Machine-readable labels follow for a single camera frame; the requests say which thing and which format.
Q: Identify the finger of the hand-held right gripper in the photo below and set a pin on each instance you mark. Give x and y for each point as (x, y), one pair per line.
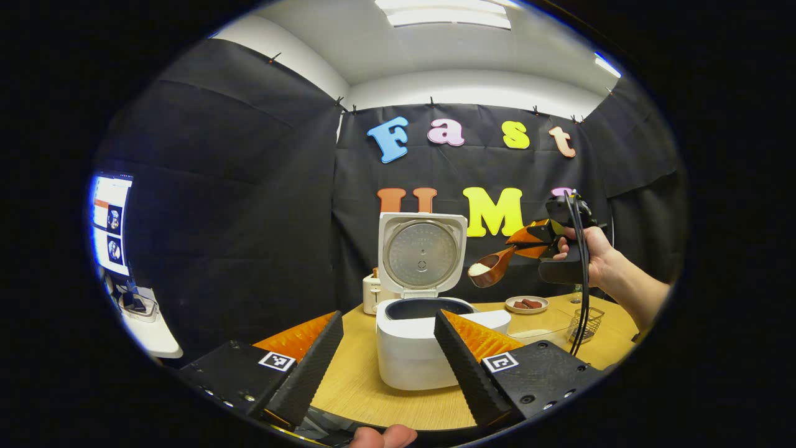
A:
(532, 233)
(535, 251)

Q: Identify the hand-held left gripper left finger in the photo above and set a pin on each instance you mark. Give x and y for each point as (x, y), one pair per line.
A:
(314, 367)

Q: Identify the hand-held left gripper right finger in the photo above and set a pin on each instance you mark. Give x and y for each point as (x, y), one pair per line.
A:
(466, 373)

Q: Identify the brown wooden spoon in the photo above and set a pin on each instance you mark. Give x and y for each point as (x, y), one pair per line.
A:
(494, 267)

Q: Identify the small scoop of white rice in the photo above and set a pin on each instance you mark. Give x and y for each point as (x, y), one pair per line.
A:
(479, 269)

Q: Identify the white rice cooker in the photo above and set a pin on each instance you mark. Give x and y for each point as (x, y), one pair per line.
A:
(410, 354)

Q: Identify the clear plastic rice container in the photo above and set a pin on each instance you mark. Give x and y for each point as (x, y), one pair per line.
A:
(547, 323)

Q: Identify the clear plastic water bottle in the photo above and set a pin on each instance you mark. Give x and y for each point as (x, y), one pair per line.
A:
(578, 294)

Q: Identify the white round plate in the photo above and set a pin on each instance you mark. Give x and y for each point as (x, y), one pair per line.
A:
(527, 310)

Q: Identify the white toaster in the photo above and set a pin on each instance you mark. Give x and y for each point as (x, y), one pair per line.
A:
(372, 295)

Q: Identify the white side table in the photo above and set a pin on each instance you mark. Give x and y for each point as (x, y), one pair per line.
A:
(155, 333)

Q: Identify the black backdrop cloth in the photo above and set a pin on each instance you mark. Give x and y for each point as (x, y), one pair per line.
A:
(249, 218)

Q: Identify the small ceiling light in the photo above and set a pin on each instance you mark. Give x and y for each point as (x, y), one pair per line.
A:
(607, 65)

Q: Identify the small clear container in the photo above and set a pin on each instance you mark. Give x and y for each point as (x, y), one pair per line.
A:
(138, 305)

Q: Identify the long ceiling light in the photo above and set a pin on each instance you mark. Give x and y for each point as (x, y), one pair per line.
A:
(444, 15)

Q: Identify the computer monitor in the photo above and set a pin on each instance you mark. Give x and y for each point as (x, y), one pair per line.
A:
(112, 224)

